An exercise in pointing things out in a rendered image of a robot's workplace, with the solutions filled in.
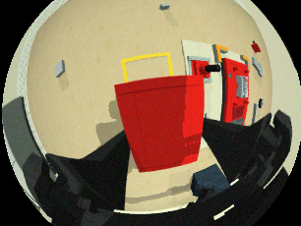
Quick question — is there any yellow rectangular outline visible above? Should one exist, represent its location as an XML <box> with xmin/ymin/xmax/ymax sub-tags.
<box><xmin>122</xmin><ymin>51</ymin><xmax>173</xmax><ymax>83</ymax></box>

